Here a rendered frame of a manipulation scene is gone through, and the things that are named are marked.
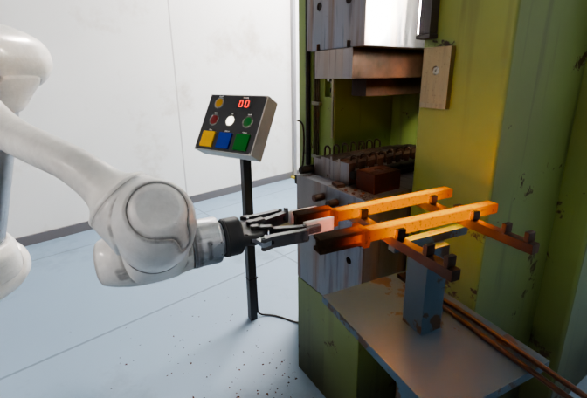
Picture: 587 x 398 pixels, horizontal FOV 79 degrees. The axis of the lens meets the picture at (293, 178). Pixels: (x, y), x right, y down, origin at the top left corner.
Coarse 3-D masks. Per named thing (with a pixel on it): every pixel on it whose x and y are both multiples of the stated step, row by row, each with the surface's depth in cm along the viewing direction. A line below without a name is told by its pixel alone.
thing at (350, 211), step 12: (420, 192) 91; (432, 192) 91; (444, 192) 92; (360, 204) 83; (372, 204) 83; (384, 204) 84; (396, 204) 86; (408, 204) 87; (300, 216) 75; (312, 216) 77; (324, 216) 78; (336, 216) 77; (348, 216) 80
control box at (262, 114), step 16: (224, 96) 167; (240, 96) 163; (256, 96) 158; (208, 112) 170; (224, 112) 165; (240, 112) 160; (256, 112) 156; (272, 112) 159; (208, 128) 167; (224, 128) 162; (240, 128) 157; (256, 128) 153; (256, 144) 152; (256, 160) 155
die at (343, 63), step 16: (352, 48) 111; (368, 48) 115; (384, 48) 119; (320, 64) 126; (336, 64) 119; (352, 64) 113; (368, 64) 116; (384, 64) 120; (400, 64) 124; (416, 64) 128
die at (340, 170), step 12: (408, 144) 150; (324, 156) 134; (372, 156) 132; (396, 156) 133; (408, 156) 137; (324, 168) 134; (336, 168) 127; (348, 168) 122; (360, 168) 125; (408, 168) 139; (336, 180) 128; (348, 180) 123
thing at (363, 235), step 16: (464, 208) 80; (480, 208) 80; (496, 208) 82; (352, 224) 71; (384, 224) 72; (400, 224) 72; (416, 224) 73; (432, 224) 75; (320, 240) 64; (336, 240) 67; (352, 240) 68; (368, 240) 68
